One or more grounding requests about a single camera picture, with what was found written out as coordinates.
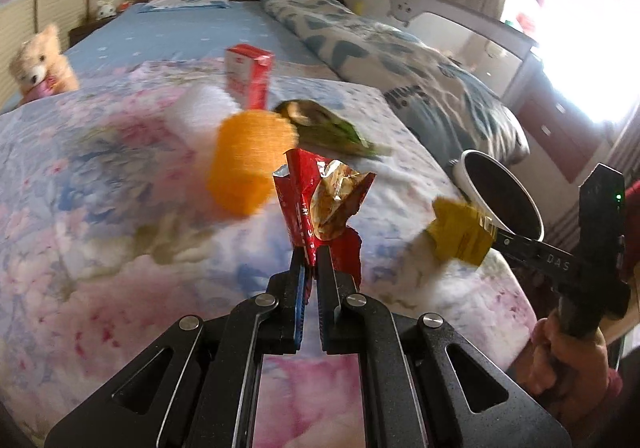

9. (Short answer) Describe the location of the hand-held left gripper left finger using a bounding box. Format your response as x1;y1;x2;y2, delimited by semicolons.
45;248;313;448

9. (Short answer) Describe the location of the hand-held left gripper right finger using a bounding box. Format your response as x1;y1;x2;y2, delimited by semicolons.
317;248;571;448

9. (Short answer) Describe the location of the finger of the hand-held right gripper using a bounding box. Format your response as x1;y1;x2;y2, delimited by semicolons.
489;222;539;265

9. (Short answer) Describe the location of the yellow wrapper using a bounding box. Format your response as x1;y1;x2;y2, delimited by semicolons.
431;197;496;263

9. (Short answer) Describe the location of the white rimmed black bin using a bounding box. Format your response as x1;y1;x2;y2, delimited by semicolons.
450;149;546;243

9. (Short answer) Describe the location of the red snack wrapper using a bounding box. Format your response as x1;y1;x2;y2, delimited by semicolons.
272;148;376;286

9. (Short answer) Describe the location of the large orange foam fruit net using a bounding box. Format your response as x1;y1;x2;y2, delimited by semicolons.
207;110;297;217

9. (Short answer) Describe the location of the white foam fruit net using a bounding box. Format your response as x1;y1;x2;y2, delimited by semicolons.
170;85;240;149

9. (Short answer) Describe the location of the red and white carton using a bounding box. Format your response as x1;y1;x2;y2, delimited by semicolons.
224;44;275;111

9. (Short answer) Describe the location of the person's right hand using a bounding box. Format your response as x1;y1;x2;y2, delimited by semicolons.
517;315;611;424

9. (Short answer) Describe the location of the red brown drawer cabinet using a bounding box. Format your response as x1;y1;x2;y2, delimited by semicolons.
515;58;626;179

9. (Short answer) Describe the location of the gold green snack wrapper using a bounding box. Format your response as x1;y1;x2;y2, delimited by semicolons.
274;99;391;159

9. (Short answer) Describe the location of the heart patterned quilt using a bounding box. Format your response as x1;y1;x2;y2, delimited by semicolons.
259;0;531;166

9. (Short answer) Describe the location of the bed with blue sheet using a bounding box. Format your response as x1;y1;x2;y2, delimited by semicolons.
62;0;341;78

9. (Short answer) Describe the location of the blue patterned pillow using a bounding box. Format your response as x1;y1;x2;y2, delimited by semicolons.
136;0;232;13

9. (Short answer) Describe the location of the dark wooden nightstand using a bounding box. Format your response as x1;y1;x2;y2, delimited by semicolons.
67;18;118;48

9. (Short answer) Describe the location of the beige teddy bear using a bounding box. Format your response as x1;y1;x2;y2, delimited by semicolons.
9;24;81;103

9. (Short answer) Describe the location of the grey bed guard rail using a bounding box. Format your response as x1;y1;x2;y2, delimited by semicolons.
340;0;541;103

